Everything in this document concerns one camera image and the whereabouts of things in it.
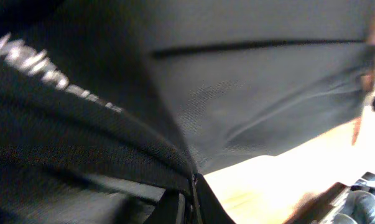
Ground black logo t-shirt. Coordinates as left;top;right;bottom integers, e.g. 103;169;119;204
0;0;375;223

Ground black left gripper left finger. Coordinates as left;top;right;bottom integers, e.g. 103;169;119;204
144;190;186;224

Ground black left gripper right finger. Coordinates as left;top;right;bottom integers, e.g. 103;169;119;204
192;174;234;224

